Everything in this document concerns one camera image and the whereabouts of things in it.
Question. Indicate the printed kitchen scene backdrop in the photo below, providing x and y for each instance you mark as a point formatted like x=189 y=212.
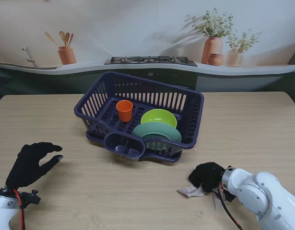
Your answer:
x=137 y=24

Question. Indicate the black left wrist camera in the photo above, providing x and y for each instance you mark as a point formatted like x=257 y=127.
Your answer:
x=31 y=198

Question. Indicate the purple plastic dish rack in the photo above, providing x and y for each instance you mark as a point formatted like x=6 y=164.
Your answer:
x=137 y=95

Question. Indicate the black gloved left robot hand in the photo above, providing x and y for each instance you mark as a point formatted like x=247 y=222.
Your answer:
x=29 y=165

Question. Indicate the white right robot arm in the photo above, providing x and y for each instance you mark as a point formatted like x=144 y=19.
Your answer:
x=262 y=198

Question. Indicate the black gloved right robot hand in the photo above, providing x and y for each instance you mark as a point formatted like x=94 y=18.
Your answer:
x=207 y=176

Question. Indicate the teal plate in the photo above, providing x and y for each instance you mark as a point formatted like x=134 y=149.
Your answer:
x=156 y=131

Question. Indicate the orange cup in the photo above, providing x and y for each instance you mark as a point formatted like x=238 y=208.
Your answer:
x=124 y=111

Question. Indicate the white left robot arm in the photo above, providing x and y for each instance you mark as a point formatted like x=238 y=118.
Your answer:
x=2 y=210

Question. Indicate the grey wiping cloth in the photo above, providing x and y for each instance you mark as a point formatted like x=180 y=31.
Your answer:
x=192 y=191

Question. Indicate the lime green bowl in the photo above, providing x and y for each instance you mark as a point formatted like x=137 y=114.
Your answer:
x=159 y=118

